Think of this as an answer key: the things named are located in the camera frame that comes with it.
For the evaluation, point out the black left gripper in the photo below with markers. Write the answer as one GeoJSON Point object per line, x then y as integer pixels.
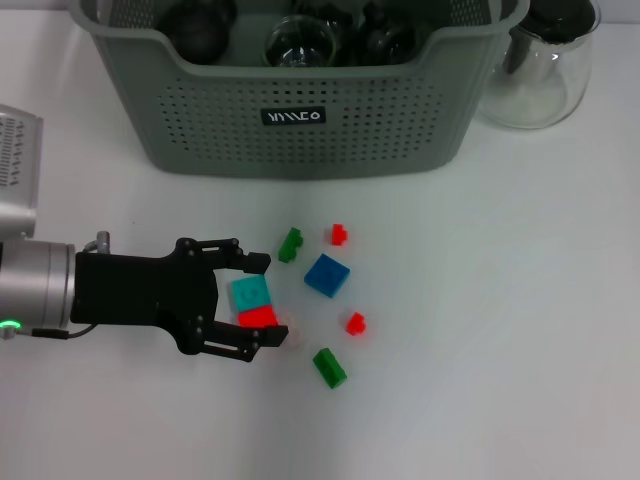
{"type": "Point", "coordinates": [135, 290]}

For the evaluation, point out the green toy brick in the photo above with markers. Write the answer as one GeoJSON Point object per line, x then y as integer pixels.
{"type": "Point", "coordinates": [330, 369]}
{"type": "Point", "coordinates": [290, 245]}

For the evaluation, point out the blue square toy brick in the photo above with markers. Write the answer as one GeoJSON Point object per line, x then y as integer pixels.
{"type": "Point", "coordinates": [326, 275]}

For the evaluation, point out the small red-orange toy brick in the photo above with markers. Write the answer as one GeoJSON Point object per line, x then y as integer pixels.
{"type": "Point", "coordinates": [339, 235]}
{"type": "Point", "coordinates": [356, 324]}

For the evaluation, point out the grey-green perforated storage bin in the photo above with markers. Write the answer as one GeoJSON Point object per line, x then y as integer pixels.
{"type": "Point", "coordinates": [350, 125]}

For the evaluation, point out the teal square toy brick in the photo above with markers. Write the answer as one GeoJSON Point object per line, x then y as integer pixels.
{"type": "Point", "coordinates": [251, 294]}

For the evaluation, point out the red-orange sloped toy brick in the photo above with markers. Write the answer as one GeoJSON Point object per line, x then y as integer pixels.
{"type": "Point", "coordinates": [257, 317]}

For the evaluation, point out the black round teapot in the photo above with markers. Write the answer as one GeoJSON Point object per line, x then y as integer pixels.
{"type": "Point", "coordinates": [200, 35]}

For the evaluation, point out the glass teapot with black lid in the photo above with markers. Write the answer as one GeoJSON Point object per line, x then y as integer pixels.
{"type": "Point", "coordinates": [540, 95]}

